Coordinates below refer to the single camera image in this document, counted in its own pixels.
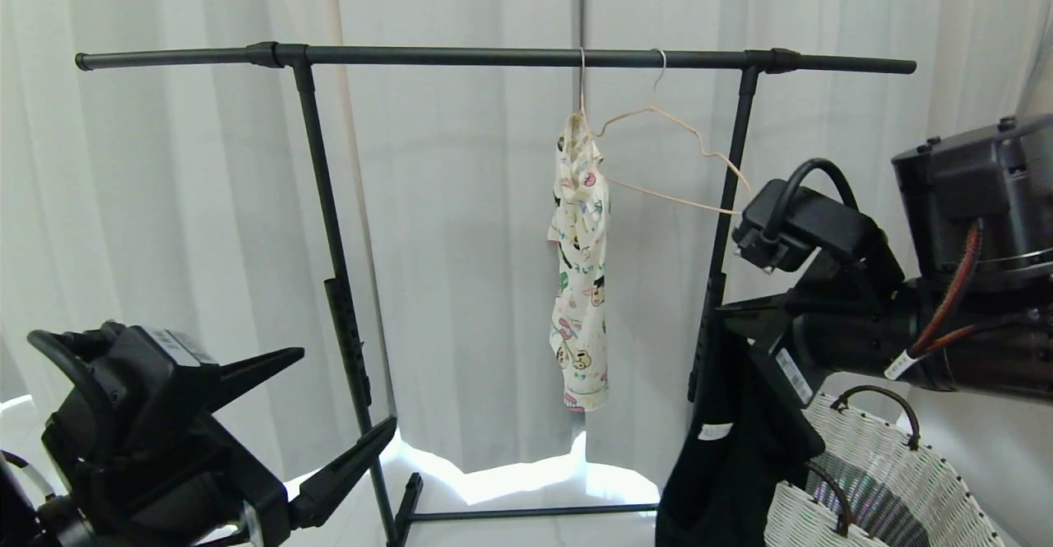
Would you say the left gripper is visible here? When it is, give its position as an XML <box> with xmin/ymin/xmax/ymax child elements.
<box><xmin>41</xmin><ymin>347</ymin><xmax>400</xmax><ymax>547</ymax></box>

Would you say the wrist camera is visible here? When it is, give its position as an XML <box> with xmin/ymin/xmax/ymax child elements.
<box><xmin>731</xmin><ymin>178</ymin><xmax>906</xmax><ymax>286</ymax></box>
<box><xmin>78</xmin><ymin>322</ymin><xmax>225</xmax><ymax>449</ymax></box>

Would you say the white curtain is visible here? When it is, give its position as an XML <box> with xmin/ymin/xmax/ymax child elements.
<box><xmin>0</xmin><ymin>0</ymin><xmax>1053</xmax><ymax>484</ymax></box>

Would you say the black garment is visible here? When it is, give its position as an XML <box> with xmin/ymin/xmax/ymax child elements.
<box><xmin>655</xmin><ymin>329</ymin><xmax>827</xmax><ymax>547</ymax></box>

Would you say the white laundry basket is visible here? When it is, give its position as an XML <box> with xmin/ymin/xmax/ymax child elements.
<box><xmin>763</xmin><ymin>384</ymin><xmax>1007</xmax><ymax>547</ymax></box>

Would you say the black cable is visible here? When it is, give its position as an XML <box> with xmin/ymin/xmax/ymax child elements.
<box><xmin>761</xmin><ymin>158</ymin><xmax>860</xmax><ymax>245</ymax></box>
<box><xmin>27</xmin><ymin>329</ymin><xmax>117</xmax><ymax>492</ymax></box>

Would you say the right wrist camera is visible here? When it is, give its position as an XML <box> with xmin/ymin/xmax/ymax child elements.
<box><xmin>731</xmin><ymin>178</ymin><xmax>906</xmax><ymax>286</ymax></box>

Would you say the cream printed garment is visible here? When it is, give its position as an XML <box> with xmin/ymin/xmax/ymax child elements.
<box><xmin>546</xmin><ymin>113</ymin><xmax>612</xmax><ymax>413</ymax></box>

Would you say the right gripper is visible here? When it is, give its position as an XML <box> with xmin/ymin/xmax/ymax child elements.
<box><xmin>714</xmin><ymin>284</ymin><xmax>927</xmax><ymax>441</ymax></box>

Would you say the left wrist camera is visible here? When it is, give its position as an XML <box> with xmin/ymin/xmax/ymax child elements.
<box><xmin>78</xmin><ymin>322</ymin><xmax>225</xmax><ymax>449</ymax></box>

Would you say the black clothes rack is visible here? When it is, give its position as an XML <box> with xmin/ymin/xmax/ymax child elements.
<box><xmin>74</xmin><ymin>41</ymin><xmax>917</xmax><ymax>547</ymax></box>

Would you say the pink clothes hanger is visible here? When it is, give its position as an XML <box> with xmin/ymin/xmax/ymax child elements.
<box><xmin>576</xmin><ymin>47</ymin><xmax>598</xmax><ymax>133</ymax></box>
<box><xmin>591</xmin><ymin>48</ymin><xmax>754</xmax><ymax>217</ymax></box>

